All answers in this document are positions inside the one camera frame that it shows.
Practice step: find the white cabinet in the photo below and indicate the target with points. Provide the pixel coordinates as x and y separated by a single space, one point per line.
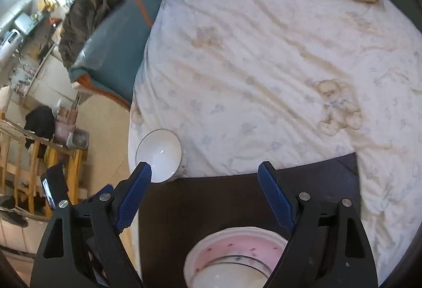
49 80

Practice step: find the black smartphone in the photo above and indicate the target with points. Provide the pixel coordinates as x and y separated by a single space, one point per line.
49 191

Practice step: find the grey basin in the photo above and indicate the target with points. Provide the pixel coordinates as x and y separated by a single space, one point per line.
79 139

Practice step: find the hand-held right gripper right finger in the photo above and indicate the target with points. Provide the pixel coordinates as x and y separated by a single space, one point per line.
275 199

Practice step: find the grey furry cloth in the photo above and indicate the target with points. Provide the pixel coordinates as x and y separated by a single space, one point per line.
85 18

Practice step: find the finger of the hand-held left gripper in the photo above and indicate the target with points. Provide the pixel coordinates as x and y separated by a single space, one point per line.
104 190

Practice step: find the pink bucket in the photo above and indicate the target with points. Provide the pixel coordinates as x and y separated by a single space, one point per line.
62 133

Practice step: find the yellow wooden rack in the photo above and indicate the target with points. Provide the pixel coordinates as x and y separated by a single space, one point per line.
74 172

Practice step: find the teal cushion orange trim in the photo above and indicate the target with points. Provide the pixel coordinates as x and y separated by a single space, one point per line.
115 44

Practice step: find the dark brown board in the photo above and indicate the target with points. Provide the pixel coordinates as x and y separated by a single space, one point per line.
204 202

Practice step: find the large white fish print bowl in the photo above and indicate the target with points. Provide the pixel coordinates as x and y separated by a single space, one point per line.
230 274

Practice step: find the small white bowl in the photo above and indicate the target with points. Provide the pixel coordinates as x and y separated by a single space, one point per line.
161 149

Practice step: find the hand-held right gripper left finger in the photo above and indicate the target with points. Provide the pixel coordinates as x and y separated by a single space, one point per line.
135 199

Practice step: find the white appliance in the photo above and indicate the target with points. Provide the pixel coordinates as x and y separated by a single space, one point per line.
10 39

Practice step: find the black cloth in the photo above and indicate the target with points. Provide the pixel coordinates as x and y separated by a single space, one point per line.
39 121

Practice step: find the white printed bed sheet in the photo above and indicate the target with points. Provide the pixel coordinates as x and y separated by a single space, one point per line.
263 77

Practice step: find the pink strawberry print plate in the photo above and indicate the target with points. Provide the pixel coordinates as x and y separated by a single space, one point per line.
227 245

